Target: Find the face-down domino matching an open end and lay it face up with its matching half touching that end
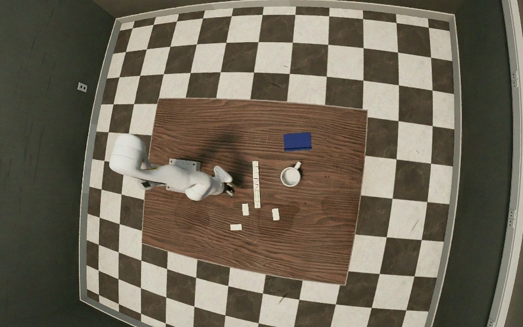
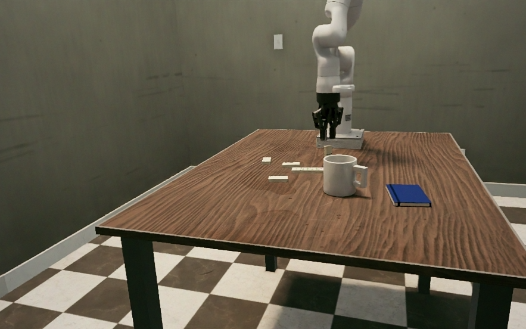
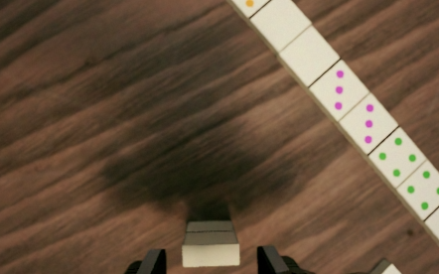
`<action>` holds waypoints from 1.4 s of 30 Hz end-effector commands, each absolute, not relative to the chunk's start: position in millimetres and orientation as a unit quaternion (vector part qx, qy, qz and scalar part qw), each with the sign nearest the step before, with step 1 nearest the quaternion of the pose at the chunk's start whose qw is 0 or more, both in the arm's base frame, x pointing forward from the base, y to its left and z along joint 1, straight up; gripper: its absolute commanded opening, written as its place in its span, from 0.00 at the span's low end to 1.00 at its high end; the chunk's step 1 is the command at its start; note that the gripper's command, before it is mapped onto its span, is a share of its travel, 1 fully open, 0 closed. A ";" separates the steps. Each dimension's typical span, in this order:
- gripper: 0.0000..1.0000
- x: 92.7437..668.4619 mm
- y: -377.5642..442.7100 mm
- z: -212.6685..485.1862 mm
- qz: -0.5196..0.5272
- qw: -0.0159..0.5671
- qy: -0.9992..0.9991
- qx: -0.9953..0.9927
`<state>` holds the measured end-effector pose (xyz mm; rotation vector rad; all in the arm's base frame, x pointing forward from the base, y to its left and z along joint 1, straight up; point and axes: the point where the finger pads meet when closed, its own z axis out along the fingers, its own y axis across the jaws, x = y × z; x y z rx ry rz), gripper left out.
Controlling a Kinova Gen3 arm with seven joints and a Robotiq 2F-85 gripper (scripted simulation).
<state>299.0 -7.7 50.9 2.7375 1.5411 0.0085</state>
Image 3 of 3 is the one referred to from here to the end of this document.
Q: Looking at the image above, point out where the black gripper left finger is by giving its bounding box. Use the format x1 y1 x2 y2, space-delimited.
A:
124 249 167 274

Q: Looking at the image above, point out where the white domino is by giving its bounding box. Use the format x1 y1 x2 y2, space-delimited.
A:
389 160 439 246
226 0 312 56
370 260 400 274
276 25 369 122
334 93 426 189

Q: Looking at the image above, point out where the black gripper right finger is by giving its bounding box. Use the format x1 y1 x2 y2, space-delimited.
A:
257 245 316 274

